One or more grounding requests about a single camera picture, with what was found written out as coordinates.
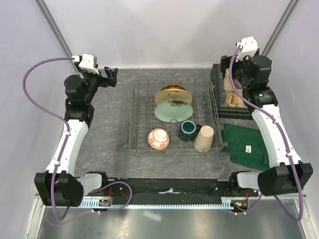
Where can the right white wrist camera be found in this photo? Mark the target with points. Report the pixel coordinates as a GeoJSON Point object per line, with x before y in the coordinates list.
{"type": "Point", "coordinates": [248, 47]}

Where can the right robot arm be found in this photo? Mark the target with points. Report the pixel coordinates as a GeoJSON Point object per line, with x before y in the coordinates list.
{"type": "Point", "coordinates": [287, 173]}

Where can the wire dish rack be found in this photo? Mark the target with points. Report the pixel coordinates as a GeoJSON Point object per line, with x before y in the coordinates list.
{"type": "Point", "coordinates": [143, 118]}

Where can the black glass-lid display box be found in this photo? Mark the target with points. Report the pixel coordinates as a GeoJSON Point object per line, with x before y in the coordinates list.
{"type": "Point", "coordinates": [229, 104]}

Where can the green cloth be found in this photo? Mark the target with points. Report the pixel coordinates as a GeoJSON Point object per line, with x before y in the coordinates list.
{"type": "Point", "coordinates": [245, 146]}

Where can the beige cup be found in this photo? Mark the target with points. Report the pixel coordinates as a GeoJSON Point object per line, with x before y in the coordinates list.
{"type": "Point", "coordinates": [204, 139]}

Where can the cream bird plate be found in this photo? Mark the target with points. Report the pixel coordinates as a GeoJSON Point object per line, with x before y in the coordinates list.
{"type": "Point", "coordinates": [173, 94]}

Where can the dark green mug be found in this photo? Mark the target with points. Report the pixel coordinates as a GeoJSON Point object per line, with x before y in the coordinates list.
{"type": "Point", "coordinates": [188, 130]}

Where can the white red patterned bowl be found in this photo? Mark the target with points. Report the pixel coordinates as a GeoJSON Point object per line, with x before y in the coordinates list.
{"type": "Point", "coordinates": [158, 139]}

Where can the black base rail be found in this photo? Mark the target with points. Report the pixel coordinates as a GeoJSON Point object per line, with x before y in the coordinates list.
{"type": "Point", "coordinates": [172, 190]}

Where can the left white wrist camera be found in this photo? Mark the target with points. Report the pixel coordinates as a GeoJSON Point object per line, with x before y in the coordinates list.
{"type": "Point", "coordinates": [86, 62]}

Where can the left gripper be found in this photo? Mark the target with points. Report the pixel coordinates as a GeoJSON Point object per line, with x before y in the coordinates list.
{"type": "Point", "coordinates": [104, 82]}

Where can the yellow patterned small plate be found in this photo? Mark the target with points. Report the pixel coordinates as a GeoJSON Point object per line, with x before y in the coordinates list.
{"type": "Point", "coordinates": [173, 87]}

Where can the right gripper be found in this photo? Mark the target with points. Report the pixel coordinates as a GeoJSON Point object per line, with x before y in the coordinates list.
{"type": "Point", "coordinates": [225, 61]}

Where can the mint green plate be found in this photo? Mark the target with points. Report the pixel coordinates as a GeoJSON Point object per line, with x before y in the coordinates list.
{"type": "Point", "coordinates": [170, 111]}

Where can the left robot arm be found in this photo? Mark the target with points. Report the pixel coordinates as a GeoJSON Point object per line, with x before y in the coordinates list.
{"type": "Point", "coordinates": [57, 185]}

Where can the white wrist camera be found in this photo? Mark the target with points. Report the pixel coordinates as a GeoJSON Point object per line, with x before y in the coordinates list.
{"type": "Point", "coordinates": [248, 47]}
{"type": "Point", "coordinates": [86, 62]}

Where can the slotted cable duct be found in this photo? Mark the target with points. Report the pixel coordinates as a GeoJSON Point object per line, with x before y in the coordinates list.
{"type": "Point", "coordinates": [99, 204]}

